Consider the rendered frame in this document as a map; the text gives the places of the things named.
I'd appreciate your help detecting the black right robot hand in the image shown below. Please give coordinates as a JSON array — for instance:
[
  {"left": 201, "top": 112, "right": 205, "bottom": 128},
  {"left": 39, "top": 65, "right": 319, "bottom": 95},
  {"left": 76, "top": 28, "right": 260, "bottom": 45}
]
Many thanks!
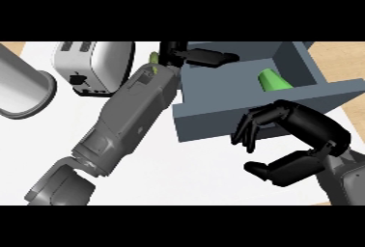
[{"left": 229, "top": 98, "right": 353, "bottom": 188}]

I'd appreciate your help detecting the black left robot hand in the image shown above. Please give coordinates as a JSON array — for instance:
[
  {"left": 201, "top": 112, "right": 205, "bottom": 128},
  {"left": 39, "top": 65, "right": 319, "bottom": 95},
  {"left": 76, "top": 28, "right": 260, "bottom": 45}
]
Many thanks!
[{"left": 158, "top": 41, "right": 240, "bottom": 69}]

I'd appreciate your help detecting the blue-grey open drawer box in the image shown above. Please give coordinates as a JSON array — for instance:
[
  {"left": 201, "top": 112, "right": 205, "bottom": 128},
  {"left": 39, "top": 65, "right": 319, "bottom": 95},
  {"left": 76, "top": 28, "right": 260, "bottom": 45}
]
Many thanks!
[{"left": 180, "top": 41, "right": 331, "bottom": 105}]

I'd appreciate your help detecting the green cup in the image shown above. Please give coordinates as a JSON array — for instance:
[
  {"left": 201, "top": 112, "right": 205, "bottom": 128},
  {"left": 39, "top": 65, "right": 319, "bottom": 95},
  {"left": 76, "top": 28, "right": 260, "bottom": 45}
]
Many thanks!
[{"left": 257, "top": 68, "right": 295, "bottom": 93}]

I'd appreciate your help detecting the blue-grey drawer front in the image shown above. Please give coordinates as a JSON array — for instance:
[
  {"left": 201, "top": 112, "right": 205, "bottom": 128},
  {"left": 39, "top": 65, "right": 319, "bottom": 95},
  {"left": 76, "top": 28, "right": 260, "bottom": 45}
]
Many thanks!
[{"left": 171, "top": 78, "right": 365, "bottom": 143}]

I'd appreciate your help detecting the white toaster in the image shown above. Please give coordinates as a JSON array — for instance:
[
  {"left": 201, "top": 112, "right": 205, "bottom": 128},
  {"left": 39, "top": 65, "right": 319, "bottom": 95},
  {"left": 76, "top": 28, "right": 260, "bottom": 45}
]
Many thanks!
[{"left": 51, "top": 41, "right": 137, "bottom": 97}]

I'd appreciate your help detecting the grey round container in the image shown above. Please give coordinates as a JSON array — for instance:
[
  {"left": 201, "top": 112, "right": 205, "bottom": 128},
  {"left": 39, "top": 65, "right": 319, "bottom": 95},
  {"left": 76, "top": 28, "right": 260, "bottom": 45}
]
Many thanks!
[{"left": 0, "top": 42, "right": 59, "bottom": 121}]

